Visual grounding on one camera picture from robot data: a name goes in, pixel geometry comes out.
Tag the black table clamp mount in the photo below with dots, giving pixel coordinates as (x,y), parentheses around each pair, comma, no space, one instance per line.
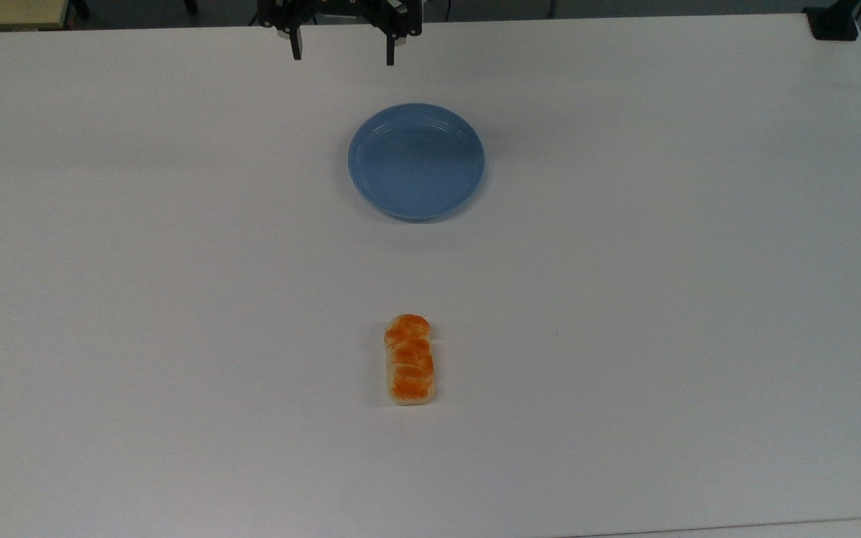
(832,22)

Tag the blue round plate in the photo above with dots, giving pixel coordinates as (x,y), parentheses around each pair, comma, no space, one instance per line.
(416,162)

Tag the light wooden side table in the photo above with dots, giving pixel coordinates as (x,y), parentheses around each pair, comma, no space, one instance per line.
(8,13)

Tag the orange glazed bread loaf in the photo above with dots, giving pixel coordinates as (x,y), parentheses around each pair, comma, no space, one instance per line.
(409,361)

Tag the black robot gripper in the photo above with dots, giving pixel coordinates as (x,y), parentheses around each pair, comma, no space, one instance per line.
(393,11)

